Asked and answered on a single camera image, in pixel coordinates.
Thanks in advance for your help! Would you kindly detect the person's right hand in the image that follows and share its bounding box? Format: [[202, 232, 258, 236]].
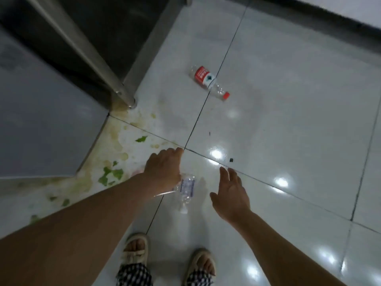
[[210, 166, 252, 224]]

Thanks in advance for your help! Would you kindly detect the person's left hand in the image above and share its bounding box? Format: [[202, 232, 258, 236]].
[[144, 147, 185, 193]]

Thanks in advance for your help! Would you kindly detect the person's left forearm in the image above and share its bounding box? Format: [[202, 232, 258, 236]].
[[0, 173, 179, 286]]

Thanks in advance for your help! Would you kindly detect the person's right forearm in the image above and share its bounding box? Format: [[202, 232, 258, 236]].
[[229, 210, 349, 286]]

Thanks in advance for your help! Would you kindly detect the clear bottle with blue label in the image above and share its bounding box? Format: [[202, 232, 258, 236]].
[[154, 174, 197, 215]]

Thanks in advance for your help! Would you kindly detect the large green leaf scrap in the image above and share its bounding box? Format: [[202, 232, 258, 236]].
[[98, 167, 124, 187]]

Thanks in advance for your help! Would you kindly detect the beige right sandal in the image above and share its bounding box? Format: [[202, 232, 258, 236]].
[[184, 248, 216, 286]]

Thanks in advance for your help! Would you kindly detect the beige sandal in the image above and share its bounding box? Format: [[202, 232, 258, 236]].
[[184, 248, 216, 286], [118, 233, 149, 278]]

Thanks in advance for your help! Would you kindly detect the clear bottle with red label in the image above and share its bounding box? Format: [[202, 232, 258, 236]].
[[189, 65, 230, 102]]

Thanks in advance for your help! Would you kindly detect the checked trouser right leg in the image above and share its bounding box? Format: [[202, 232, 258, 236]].
[[188, 269, 214, 286]]

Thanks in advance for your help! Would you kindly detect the checked trouser leg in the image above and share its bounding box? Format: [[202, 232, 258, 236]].
[[188, 269, 214, 286], [115, 263, 153, 286]]

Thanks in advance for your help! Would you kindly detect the beige left sandal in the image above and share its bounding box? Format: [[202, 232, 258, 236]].
[[118, 233, 149, 278]]

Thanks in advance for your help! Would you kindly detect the checked trouser left leg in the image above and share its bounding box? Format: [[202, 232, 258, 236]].
[[115, 263, 153, 286]]

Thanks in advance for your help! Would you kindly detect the stainless steel table leg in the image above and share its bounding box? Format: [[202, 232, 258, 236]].
[[25, 0, 136, 109]]

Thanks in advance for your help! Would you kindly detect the stainless steel table top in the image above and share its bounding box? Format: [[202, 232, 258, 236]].
[[0, 26, 109, 179]]

